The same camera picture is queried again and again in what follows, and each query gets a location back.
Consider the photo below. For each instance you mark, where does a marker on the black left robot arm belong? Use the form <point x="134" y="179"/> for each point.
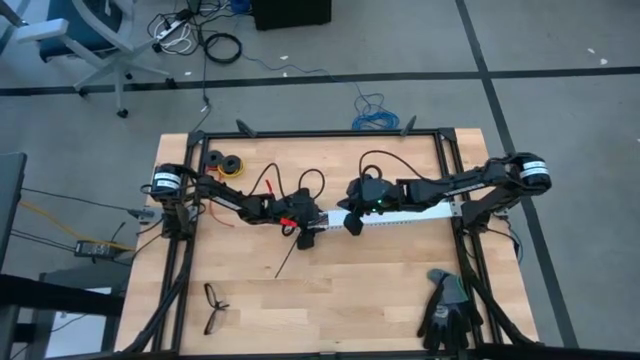
<point x="225" y="200"/>

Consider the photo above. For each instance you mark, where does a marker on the black eyeglasses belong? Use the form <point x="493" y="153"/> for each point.
<point x="220" y="306"/>

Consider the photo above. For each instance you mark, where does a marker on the grey metal mounting bracket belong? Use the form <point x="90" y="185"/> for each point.
<point x="145" y="214"/>

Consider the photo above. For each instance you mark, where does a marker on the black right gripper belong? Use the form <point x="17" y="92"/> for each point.
<point x="375" y="195"/>

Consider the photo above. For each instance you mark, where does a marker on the black aluminium table frame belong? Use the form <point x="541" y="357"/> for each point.
<point x="325" y="133"/>

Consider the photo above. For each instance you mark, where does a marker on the long black zip tie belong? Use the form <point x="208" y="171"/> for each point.
<point x="287" y="260"/>

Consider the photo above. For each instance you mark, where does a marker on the dark grey panel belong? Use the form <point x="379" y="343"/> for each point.
<point x="11" y="200"/>

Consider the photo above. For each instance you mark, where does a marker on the white office chair blue seat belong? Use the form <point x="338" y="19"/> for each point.
<point x="117" y="62"/>

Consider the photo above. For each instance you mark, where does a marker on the black grey work glove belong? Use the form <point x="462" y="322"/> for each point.
<point x="447" y="322"/>

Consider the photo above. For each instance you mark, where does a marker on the black power adapter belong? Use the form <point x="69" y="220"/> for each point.
<point x="92" y="248"/>

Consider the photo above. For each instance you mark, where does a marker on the white power strip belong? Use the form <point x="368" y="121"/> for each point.
<point x="172" y="27"/>

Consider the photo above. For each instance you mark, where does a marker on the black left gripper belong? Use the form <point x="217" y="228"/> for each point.
<point x="300" y="210"/>

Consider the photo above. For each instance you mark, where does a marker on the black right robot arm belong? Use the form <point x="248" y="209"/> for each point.
<point x="450" y="187"/>

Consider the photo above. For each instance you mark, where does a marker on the black box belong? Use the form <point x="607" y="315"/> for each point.
<point x="290" y="14"/>

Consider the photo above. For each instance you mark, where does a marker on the black side table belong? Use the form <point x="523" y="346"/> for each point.
<point x="50" y="295"/>

